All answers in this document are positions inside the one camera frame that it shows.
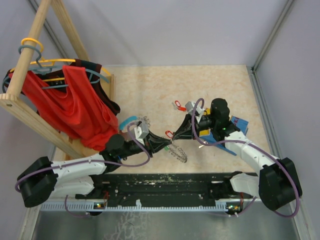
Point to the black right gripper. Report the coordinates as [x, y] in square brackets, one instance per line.
[186, 125]

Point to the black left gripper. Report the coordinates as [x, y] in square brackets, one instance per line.
[156, 143]

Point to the steel key ring disc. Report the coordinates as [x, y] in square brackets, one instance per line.
[178, 153]

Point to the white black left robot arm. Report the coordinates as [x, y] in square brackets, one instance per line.
[46, 179]

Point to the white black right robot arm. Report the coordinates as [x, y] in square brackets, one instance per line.
[276, 182]

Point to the red key tag plain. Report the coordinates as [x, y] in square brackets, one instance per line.
[183, 109]

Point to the red key tag white label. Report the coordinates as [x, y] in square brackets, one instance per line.
[177, 103]

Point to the yellow blue cartoon cloth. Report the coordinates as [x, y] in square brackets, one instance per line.
[207, 135]

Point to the red shirt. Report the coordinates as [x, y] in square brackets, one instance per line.
[76, 110]

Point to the teal clothes hanger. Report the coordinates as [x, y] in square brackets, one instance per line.
[94, 77]

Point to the yellow clothes hanger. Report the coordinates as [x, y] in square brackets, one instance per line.
[40, 60]

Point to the wooden clothes rack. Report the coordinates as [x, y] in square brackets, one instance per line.
[21, 81]

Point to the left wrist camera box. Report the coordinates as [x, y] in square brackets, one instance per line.
[141, 132]

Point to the blue handled key ring disc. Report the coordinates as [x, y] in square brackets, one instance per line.
[131, 119]

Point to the aluminium frame rail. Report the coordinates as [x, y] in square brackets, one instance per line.
[288, 72]

